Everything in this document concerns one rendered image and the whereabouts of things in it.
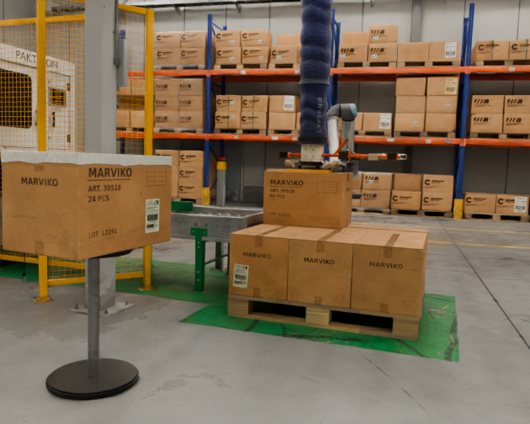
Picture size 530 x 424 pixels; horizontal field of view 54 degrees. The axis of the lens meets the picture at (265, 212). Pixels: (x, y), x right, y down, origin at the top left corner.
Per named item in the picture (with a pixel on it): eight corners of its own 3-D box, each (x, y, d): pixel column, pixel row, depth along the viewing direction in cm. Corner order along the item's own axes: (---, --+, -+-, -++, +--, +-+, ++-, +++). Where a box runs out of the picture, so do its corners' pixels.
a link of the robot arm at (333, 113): (325, 102, 438) (328, 175, 414) (339, 101, 437) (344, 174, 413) (325, 109, 449) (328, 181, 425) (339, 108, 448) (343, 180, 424)
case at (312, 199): (262, 224, 393) (263, 171, 389) (278, 219, 430) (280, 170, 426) (341, 229, 373) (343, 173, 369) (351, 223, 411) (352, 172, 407)
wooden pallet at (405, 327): (227, 315, 340) (227, 294, 339) (274, 283, 435) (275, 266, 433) (417, 341, 302) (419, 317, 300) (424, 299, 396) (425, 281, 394)
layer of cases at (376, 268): (228, 294, 339) (230, 233, 335) (275, 267, 433) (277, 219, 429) (418, 317, 301) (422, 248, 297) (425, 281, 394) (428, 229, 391)
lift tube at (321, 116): (294, 143, 390) (299, 0, 380) (302, 145, 411) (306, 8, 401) (323, 144, 383) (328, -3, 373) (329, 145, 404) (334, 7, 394)
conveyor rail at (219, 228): (-3, 222, 456) (-3, 200, 454) (2, 221, 461) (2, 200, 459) (242, 244, 381) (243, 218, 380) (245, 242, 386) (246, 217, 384)
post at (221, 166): (214, 269, 481) (216, 161, 472) (217, 268, 488) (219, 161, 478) (220, 270, 479) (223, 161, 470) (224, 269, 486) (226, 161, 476)
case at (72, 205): (78, 261, 193) (78, 152, 189) (2, 250, 210) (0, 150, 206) (171, 241, 248) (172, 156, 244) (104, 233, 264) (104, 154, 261)
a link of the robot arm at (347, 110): (337, 172, 490) (337, 100, 442) (357, 171, 489) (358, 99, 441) (339, 182, 479) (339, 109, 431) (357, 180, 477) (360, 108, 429)
